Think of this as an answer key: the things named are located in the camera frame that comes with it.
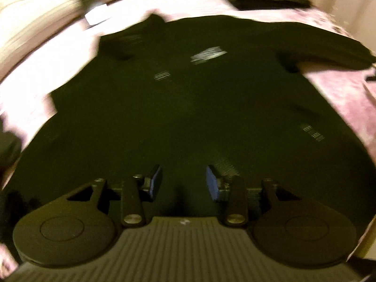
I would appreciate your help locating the dark cloth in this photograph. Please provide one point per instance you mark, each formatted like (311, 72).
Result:
(8, 149)

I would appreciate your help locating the white curtain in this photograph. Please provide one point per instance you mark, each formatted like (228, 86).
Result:
(35, 20)

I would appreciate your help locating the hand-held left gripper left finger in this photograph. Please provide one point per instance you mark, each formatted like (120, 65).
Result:
(155, 182)

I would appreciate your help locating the white paper card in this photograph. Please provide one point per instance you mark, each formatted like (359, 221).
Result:
(98, 14)

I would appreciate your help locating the black long-sleeve shirt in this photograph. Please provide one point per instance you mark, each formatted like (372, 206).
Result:
(188, 105)

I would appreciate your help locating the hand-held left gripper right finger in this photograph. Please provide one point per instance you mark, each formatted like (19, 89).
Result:
(212, 183)

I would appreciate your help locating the pink floral bedspread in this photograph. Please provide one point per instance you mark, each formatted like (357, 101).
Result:
(337, 94)

